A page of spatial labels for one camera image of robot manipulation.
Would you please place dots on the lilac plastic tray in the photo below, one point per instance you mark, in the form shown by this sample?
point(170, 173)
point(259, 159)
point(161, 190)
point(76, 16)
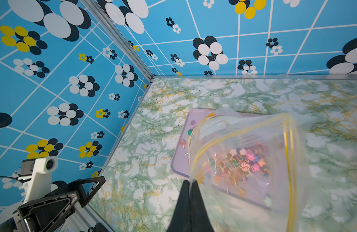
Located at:
point(180, 160)

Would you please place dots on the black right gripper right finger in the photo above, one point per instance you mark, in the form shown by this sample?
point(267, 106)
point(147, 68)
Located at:
point(199, 217)

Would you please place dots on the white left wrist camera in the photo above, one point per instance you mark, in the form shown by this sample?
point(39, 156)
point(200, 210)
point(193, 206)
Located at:
point(36, 175)

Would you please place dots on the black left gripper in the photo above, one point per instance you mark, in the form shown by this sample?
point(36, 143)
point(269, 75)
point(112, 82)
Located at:
point(49, 213)

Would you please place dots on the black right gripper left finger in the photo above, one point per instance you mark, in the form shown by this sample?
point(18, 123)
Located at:
point(181, 219)

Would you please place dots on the pile of colourful candies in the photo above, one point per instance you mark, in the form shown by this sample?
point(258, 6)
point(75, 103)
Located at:
point(224, 154)

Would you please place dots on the aluminium corner post left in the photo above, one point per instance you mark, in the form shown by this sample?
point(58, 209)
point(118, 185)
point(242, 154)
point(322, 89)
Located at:
point(98, 13)

